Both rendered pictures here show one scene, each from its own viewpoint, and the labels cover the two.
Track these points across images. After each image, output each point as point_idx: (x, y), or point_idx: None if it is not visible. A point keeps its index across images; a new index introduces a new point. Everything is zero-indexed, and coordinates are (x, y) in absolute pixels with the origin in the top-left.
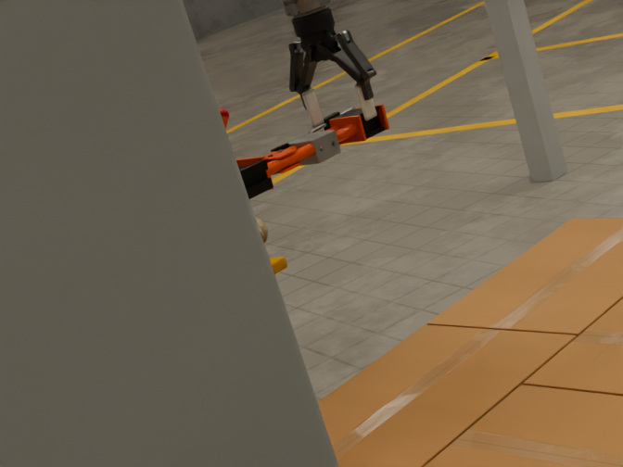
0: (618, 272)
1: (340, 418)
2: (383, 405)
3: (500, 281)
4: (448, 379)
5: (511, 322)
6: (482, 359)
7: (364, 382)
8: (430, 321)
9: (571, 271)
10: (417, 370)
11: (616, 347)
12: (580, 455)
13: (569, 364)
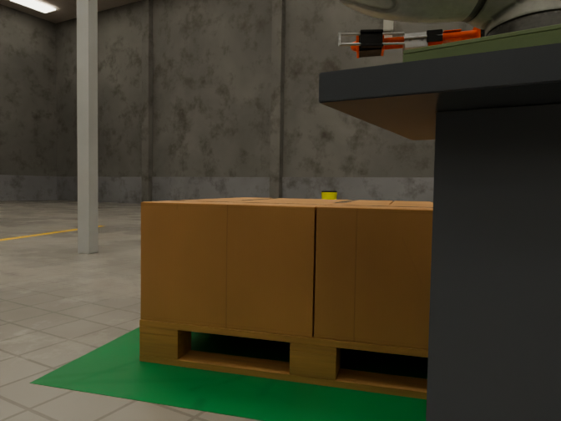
0: (260, 201)
1: None
2: (429, 207)
3: (250, 204)
4: (391, 205)
5: (320, 204)
6: (366, 205)
7: (406, 208)
8: (311, 206)
9: (250, 202)
10: (384, 206)
11: (350, 202)
12: None
13: (367, 203)
